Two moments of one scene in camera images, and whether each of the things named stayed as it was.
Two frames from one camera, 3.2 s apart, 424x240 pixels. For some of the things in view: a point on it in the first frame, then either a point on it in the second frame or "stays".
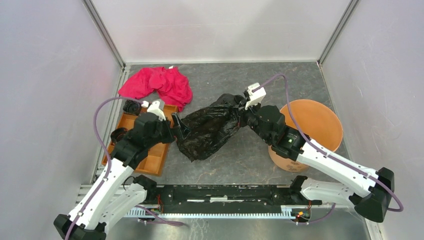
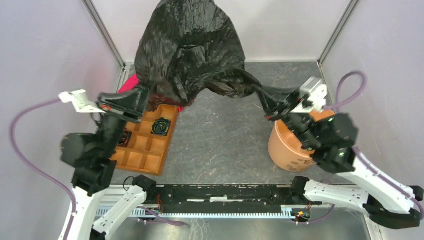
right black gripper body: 249,117 to 297,122
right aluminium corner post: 337,31 stays
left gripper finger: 177,121 to 136,100
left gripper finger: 184,131 to 130,117
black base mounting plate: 227,199 stays
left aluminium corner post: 102,27 stays
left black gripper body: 170,133 to 114,126
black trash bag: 208,129 to 187,49
